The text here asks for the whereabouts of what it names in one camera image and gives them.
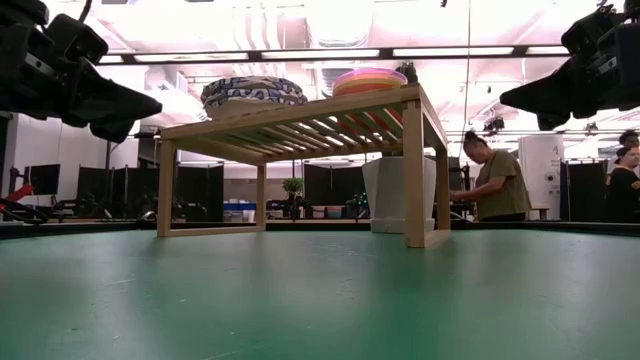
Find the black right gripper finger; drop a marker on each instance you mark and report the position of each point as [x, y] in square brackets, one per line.
[552, 124]
[555, 92]

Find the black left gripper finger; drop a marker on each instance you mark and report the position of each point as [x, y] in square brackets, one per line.
[117, 131]
[110, 102]

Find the purple plastic bowl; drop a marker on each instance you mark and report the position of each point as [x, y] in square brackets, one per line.
[370, 74]

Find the yellow plastic bowl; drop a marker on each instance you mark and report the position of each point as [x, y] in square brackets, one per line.
[367, 82]

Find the orange plastic bowl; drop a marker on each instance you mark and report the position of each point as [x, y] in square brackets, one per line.
[357, 91]

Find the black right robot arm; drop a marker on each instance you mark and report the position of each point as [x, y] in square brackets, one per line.
[634, 10]

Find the wooden slatted shelf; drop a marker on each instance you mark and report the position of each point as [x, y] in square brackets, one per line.
[415, 175]

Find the white cylindrical machine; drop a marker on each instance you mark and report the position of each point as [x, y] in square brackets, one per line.
[540, 175]

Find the black ceiling spotlight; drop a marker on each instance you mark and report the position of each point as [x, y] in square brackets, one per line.
[494, 125]

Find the black partition panel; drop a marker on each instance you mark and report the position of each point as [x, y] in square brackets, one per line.
[582, 190]
[95, 185]
[330, 182]
[200, 190]

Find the black monitor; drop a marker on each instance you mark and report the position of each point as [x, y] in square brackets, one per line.
[45, 180]

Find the red bar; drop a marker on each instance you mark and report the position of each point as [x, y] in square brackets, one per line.
[17, 194]

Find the blue storage bin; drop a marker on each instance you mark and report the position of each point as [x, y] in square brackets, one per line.
[240, 206]

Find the green cactus plant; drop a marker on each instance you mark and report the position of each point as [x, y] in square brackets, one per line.
[410, 72]

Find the white plant pot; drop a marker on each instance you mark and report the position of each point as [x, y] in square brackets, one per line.
[387, 195]

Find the small green potted plant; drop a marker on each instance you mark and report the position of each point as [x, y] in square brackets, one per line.
[293, 186]

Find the green table mat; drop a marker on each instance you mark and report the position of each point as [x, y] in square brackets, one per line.
[320, 300]

